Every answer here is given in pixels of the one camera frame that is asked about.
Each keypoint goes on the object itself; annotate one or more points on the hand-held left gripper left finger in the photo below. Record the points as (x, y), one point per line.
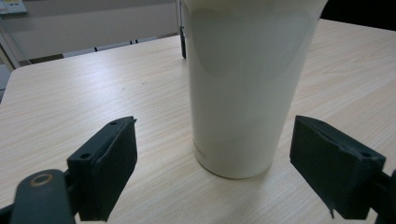
(102, 169)

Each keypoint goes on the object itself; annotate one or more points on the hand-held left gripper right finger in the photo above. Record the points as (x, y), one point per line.
(337, 169)

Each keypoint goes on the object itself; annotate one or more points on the white cup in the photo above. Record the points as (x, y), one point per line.
(246, 90)

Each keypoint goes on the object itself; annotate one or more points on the white partition panel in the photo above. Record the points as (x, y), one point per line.
(90, 29)

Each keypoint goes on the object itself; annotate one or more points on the black metal stand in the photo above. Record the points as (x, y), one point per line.
(182, 37)

